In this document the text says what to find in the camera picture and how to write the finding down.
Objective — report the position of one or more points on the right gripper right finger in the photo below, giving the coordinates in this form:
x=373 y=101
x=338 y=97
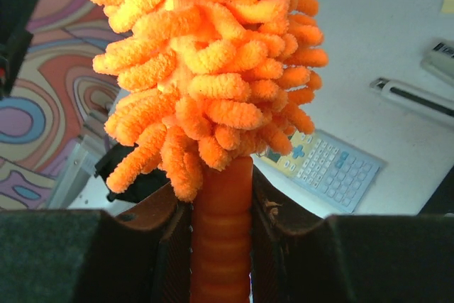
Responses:
x=299 y=257

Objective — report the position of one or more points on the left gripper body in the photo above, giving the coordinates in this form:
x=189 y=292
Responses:
x=15 y=39

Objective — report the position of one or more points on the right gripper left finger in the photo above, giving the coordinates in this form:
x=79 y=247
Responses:
x=141 y=255

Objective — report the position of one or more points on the orange microfiber duster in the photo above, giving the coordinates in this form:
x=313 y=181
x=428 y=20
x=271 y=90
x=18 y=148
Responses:
x=242 y=70

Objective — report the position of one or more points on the beige blue calculator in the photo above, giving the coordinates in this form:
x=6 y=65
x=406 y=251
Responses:
x=321 y=169

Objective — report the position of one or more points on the black silver stapler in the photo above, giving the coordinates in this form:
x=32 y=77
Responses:
x=438 y=60

